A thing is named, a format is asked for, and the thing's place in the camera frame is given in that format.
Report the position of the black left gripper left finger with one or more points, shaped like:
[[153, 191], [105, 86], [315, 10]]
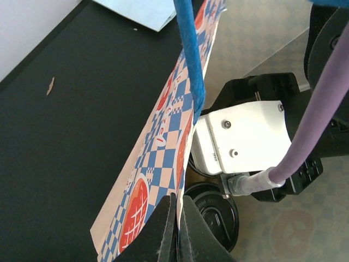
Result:
[[157, 240]]

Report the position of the light blue paper bag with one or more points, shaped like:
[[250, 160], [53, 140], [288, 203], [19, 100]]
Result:
[[153, 14]]

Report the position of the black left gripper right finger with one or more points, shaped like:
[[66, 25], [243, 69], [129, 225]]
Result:
[[196, 241]]

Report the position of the blue checkered paper bag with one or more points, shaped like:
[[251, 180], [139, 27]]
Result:
[[157, 163]]

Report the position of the black plastic cup lid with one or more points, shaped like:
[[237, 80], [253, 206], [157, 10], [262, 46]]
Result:
[[220, 214]]

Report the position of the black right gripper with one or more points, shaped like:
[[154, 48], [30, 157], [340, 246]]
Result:
[[282, 87]]

